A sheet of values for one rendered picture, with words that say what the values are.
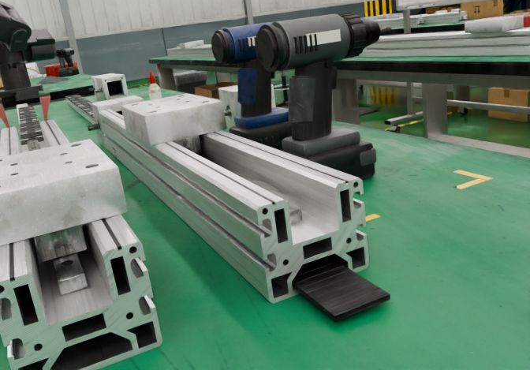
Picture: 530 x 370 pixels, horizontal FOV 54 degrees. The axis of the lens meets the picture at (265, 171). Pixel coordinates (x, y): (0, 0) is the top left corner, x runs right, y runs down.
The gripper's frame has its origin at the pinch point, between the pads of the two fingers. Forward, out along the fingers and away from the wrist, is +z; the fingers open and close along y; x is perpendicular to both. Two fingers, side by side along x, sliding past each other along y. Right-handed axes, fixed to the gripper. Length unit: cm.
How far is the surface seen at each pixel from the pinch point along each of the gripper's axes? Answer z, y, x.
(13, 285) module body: -2, -4, -98
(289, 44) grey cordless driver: -13, 29, -77
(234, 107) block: 0, 38, -35
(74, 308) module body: 1, -1, -97
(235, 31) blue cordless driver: -15, 33, -53
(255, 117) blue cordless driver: -1, 34, -53
